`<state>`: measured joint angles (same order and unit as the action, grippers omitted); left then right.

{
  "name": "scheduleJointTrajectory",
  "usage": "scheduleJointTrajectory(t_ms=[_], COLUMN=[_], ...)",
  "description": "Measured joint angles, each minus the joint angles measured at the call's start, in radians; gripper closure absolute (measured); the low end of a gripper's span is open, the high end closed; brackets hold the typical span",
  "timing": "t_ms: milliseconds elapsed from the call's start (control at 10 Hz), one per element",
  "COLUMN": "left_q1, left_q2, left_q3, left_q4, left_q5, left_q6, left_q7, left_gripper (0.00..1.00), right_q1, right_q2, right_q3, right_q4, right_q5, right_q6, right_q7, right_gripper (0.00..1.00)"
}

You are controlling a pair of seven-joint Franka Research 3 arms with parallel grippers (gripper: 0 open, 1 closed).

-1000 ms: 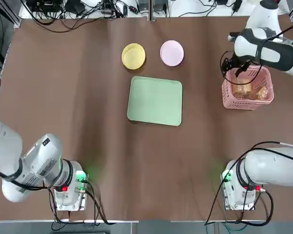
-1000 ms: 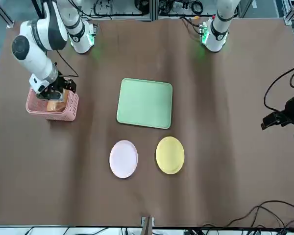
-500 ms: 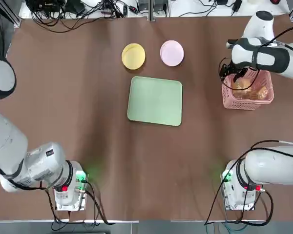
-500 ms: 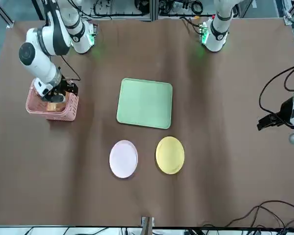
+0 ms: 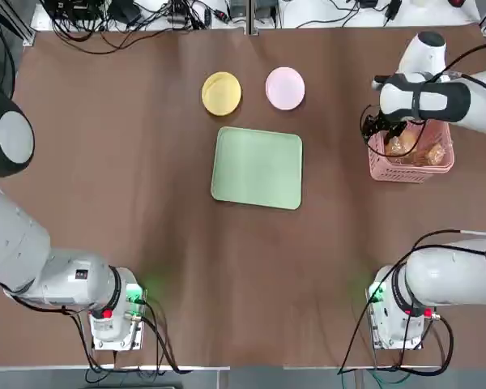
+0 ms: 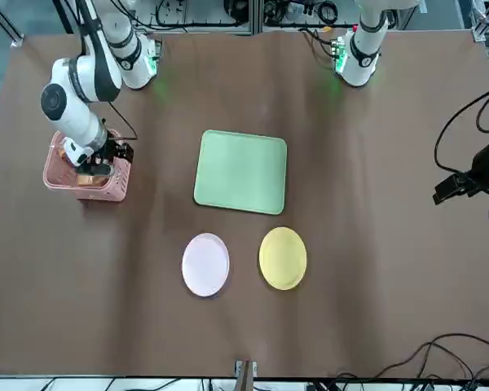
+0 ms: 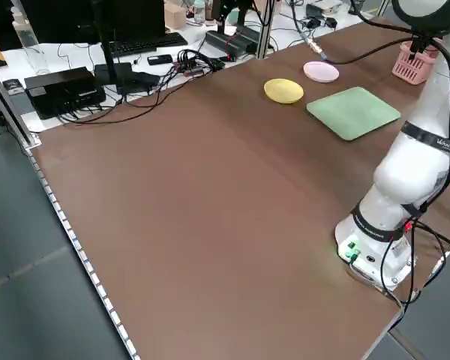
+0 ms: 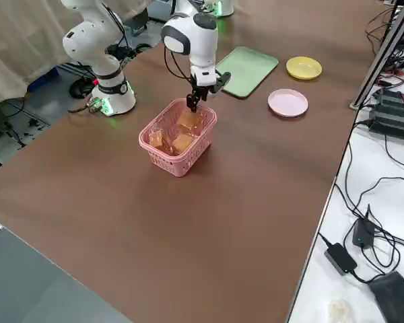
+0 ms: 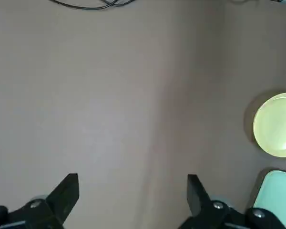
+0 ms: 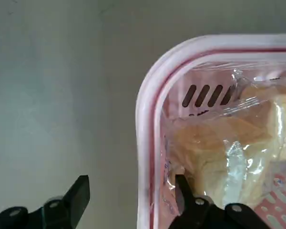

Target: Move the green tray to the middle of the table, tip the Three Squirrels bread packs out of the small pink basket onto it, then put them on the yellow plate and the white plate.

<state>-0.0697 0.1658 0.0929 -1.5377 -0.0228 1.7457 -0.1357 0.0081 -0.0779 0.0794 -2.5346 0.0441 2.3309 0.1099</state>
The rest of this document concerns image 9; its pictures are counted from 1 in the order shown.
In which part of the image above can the green rectangular tray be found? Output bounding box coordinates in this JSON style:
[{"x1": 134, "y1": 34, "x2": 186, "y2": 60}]
[{"x1": 252, "y1": 169, "x2": 286, "y2": 229}]

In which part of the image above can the black cable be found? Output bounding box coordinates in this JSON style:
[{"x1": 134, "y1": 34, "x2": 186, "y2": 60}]
[{"x1": 50, "y1": 0, "x2": 136, "y2": 11}]

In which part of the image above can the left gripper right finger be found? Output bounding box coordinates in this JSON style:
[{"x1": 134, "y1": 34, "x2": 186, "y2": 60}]
[{"x1": 178, "y1": 174, "x2": 286, "y2": 229}]

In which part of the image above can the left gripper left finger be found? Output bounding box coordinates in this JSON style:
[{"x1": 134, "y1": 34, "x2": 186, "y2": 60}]
[{"x1": 0, "y1": 173, "x2": 80, "y2": 229}]

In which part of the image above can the yellow round plate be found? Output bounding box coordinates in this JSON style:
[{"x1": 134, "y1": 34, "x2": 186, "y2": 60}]
[{"x1": 252, "y1": 92, "x2": 286, "y2": 158}]

